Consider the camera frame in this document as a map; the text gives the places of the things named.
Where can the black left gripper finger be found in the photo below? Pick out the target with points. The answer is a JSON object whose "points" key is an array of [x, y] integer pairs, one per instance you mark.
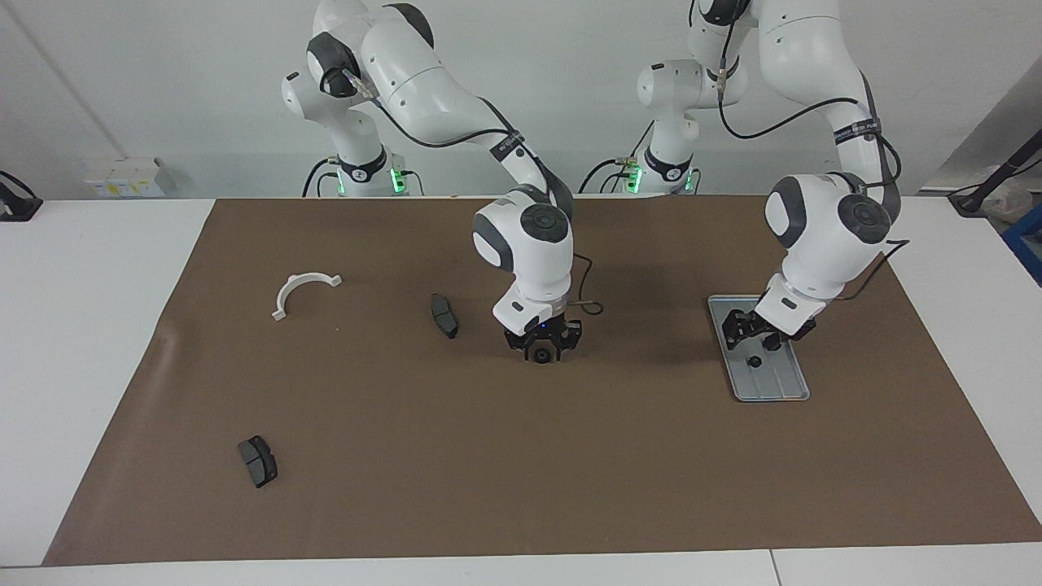
{"points": [[772, 343], [733, 334]]}

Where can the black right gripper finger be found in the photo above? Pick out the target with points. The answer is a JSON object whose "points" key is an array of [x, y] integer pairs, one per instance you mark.
{"points": [[527, 352], [557, 350]]}

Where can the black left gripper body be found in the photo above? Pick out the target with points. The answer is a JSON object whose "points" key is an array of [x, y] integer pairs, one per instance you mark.
{"points": [[765, 330]]}

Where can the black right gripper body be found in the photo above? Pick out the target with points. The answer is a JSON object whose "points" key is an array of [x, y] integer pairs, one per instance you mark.
{"points": [[541, 334]]}

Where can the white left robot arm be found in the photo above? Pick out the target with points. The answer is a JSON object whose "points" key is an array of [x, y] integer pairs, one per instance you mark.
{"points": [[814, 244]]}

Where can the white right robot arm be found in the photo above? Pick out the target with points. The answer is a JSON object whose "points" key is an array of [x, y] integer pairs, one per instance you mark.
{"points": [[529, 260]]}

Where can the silver metal tray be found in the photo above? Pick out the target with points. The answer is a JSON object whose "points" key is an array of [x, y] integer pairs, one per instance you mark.
{"points": [[777, 378]]}

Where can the long dark brake pad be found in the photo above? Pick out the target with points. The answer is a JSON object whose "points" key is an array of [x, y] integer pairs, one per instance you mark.
{"points": [[444, 317]]}

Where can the brown table mat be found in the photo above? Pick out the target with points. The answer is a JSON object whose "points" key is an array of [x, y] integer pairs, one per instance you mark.
{"points": [[570, 448]]}

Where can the blue crate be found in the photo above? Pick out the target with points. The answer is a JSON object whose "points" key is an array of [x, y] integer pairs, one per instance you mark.
{"points": [[1027, 244]]}

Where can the clear plastic bag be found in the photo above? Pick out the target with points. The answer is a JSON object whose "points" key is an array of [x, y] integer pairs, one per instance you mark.
{"points": [[1013, 197]]}

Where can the black stand pole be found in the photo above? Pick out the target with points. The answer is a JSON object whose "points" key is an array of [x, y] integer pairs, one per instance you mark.
{"points": [[1005, 167]]}

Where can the short dark brake pad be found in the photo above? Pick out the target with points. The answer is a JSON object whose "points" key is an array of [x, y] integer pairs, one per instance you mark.
{"points": [[259, 464]]}

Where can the white curved plastic bracket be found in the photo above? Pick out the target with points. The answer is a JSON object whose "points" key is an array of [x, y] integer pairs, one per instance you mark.
{"points": [[282, 295]]}

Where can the white wall socket box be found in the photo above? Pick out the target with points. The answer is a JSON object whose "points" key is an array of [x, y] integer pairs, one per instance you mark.
{"points": [[122, 175]]}

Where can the black clamp mount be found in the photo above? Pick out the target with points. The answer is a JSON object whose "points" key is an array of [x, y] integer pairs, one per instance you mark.
{"points": [[20, 207]]}

